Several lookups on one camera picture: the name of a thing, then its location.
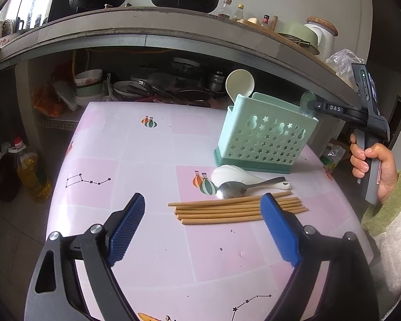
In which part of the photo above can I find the white plate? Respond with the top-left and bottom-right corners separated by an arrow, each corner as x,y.
114,80 -> 151,99

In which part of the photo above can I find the pink printed tablecloth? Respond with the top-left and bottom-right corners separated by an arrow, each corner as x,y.
25,101 -> 371,321

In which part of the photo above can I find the large pale green bowl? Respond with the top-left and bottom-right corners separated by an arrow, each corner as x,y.
277,23 -> 318,49

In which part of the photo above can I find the person's right hand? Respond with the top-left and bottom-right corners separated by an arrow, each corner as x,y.
350,133 -> 398,204

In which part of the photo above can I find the row of wooden chopsticks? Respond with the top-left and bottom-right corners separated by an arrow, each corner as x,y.
168,190 -> 309,225

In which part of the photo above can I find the clear plastic bag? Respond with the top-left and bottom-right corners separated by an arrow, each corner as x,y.
326,49 -> 365,84

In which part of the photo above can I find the white bowl red pattern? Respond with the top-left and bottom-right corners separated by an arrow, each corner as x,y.
74,69 -> 103,87

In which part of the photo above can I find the green printed plastic bag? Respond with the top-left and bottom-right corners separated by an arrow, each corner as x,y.
321,145 -> 346,171

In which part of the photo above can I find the dark sauce bottle cork cap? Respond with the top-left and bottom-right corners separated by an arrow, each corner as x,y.
218,0 -> 233,20

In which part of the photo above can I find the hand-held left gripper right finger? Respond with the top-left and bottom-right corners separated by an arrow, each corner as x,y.
260,192 -> 380,321

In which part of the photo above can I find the white paper packet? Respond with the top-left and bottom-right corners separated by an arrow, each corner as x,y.
53,80 -> 79,111

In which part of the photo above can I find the metal spoon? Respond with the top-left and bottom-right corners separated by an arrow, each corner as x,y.
216,177 -> 286,199

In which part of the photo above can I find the dark metal bowl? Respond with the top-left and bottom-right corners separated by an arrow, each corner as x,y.
281,33 -> 321,56

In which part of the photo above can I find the white jug with woven lid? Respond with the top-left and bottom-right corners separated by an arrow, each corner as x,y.
304,17 -> 339,62

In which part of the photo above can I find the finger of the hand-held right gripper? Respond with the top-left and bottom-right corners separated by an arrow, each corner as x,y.
313,102 -> 353,117

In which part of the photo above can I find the black-handled kitchen utensil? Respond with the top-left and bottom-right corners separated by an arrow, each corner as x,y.
127,79 -> 188,104

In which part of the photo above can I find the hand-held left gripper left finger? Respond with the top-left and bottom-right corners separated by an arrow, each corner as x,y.
25,192 -> 146,321

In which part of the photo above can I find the wooden cutting board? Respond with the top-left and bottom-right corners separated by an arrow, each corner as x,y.
237,18 -> 321,61

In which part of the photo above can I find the grey concrete counter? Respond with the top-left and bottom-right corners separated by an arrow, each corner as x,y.
0,7 -> 358,97

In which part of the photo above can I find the white plastic rice paddle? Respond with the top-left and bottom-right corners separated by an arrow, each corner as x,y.
225,69 -> 255,102

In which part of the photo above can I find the small green bowl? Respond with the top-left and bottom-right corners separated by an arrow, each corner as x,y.
75,82 -> 104,99

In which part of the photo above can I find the cooking oil bottle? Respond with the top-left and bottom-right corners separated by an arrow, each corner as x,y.
8,137 -> 52,203

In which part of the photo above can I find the mint green utensil caddy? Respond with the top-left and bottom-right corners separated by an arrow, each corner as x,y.
214,91 -> 319,174

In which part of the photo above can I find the crumpled plastic bag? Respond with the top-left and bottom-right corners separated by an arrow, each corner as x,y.
102,74 -> 116,102

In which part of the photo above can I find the orange packet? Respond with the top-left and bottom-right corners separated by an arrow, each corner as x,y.
33,83 -> 67,117

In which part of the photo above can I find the plain white bowl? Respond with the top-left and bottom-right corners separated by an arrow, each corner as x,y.
75,95 -> 102,108

